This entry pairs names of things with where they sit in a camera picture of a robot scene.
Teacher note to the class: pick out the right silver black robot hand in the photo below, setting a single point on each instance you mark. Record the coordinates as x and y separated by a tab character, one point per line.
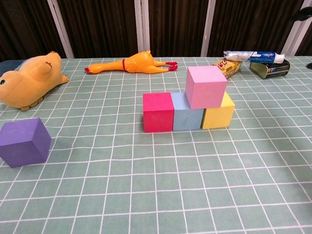
303	13

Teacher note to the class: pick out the white blue toothpaste tube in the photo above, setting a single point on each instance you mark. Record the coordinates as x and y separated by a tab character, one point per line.
256	56

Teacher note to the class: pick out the purple foam cube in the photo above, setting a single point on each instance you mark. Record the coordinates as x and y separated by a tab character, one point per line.
22	143

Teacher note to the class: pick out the red foam cube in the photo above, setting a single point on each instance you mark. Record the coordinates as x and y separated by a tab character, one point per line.
158	114

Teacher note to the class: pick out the yellow rubber chicken toy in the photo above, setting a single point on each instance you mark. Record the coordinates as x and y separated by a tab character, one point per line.
139	63

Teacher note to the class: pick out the yellow foam cube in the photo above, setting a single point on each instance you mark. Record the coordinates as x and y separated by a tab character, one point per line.
217	118

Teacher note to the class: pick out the yellow plush animal toy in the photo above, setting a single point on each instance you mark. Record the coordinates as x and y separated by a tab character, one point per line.
29	80

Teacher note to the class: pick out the dark pleated curtain panel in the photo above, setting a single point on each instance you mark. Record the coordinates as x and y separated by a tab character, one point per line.
175	26
22	26
102	26
251	24
307	41

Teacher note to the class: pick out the pink foam cube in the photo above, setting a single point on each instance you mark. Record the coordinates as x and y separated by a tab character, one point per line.
207	90

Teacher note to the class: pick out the green checked tablecloth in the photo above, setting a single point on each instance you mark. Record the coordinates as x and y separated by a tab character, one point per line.
156	182

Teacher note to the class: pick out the light blue foam cube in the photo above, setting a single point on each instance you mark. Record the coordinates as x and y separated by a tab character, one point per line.
187	119

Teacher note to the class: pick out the white partition post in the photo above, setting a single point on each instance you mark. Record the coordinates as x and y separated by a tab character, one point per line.
207	26
61	26
142	26
298	31

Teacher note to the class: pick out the gold snack packet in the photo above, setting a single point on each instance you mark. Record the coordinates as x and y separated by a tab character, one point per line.
231	68

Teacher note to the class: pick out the dark blue table pad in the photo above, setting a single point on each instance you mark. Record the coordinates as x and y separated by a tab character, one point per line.
7	65

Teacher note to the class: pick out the dark tin can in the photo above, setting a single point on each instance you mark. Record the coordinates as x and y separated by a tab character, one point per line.
270	69

